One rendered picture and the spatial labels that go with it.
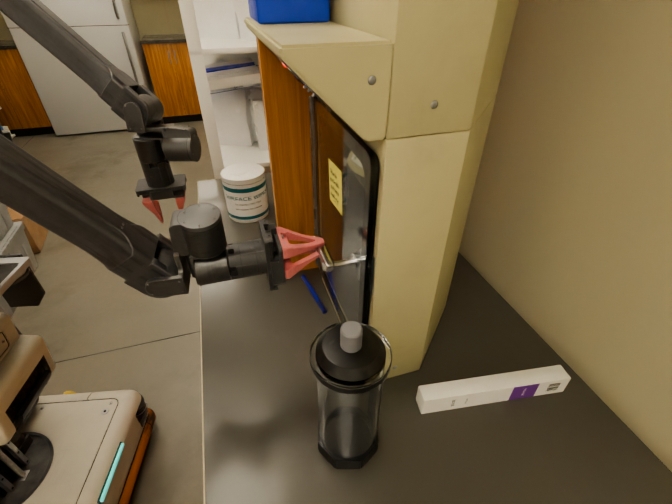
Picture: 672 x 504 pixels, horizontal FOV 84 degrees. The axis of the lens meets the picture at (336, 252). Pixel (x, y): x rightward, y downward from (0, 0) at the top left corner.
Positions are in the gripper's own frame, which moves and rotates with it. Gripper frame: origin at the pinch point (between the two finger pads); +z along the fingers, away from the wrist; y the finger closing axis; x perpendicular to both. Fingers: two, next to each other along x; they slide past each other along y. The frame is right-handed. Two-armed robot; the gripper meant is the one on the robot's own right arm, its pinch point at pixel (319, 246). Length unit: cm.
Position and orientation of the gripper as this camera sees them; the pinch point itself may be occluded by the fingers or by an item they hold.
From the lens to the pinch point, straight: 62.2
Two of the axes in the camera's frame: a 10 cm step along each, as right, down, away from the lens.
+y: 0.0, -8.1, -5.9
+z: 9.6, -1.7, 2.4
